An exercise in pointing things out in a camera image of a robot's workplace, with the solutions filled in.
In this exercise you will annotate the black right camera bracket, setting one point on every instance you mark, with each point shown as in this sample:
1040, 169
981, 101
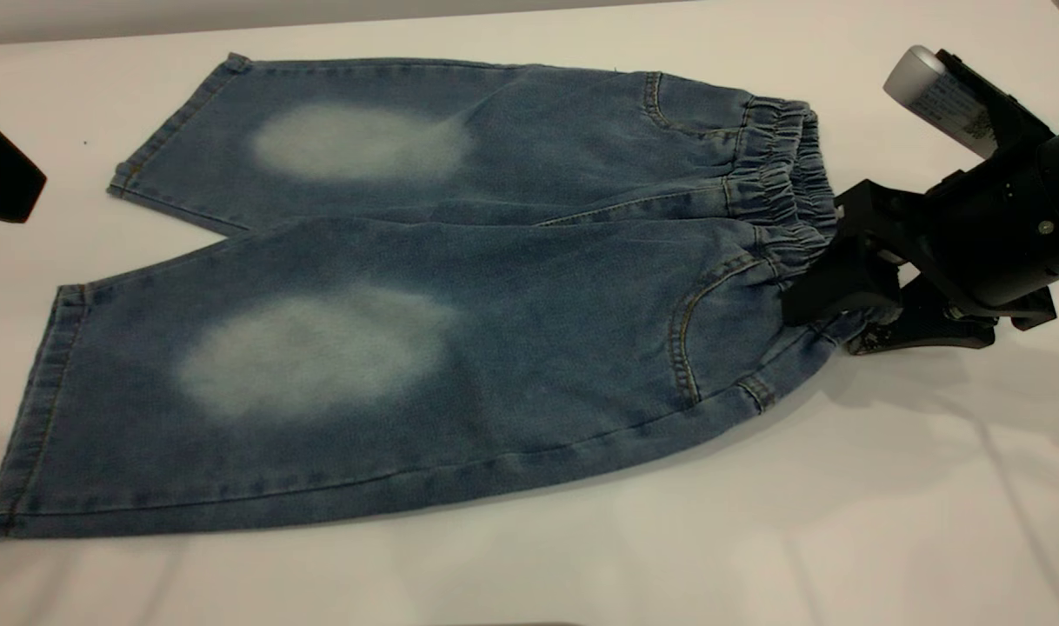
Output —
1012, 122

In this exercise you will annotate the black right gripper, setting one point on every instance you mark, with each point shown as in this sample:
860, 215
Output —
999, 226

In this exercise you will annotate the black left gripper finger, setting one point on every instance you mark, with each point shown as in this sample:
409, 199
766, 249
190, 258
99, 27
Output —
3, 178

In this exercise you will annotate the blue denim pants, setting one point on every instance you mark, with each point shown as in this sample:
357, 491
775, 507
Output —
538, 304

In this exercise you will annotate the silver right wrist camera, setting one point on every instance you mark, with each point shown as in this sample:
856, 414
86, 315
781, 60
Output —
929, 91

